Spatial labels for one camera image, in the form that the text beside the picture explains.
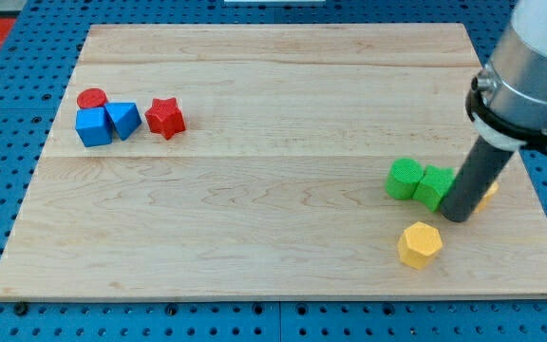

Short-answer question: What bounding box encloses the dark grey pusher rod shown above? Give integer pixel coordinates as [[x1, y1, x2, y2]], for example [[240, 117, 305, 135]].
[[440, 137, 514, 222]]

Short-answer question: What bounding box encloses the green star block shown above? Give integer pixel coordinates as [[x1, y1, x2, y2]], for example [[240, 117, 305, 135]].
[[412, 165, 455, 212]]

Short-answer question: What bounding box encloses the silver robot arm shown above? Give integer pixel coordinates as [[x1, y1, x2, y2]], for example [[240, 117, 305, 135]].
[[440, 0, 547, 222]]

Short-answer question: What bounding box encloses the red star block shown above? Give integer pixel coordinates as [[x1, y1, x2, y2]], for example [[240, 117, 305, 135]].
[[145, 97, 186, 140]]

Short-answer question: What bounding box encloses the yellow block behind rod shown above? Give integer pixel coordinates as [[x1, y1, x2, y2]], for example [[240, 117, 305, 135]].
[[473, 181, 499, 214]]

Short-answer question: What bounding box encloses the green cylinder block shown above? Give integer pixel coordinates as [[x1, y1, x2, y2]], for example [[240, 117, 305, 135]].
[[385, 158, 424, 200]]

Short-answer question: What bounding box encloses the yellow hexagon block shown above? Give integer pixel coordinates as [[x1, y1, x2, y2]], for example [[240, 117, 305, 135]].
[[397, 221, 443, 270]]

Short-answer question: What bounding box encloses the wooden board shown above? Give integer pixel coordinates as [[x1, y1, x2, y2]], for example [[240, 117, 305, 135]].
[[0, 24, 547, 302]]

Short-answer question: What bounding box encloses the blue triangle block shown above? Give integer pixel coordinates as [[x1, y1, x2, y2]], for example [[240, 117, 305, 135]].
[[104, 103, 141, 141]]

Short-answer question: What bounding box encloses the blue cube block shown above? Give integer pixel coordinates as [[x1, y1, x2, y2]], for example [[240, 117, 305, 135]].
[[75, 107, 112, 147]]

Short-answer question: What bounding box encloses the red cylinder block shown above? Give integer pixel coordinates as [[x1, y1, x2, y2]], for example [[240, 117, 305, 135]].
[[76, 87, 108, 109]]

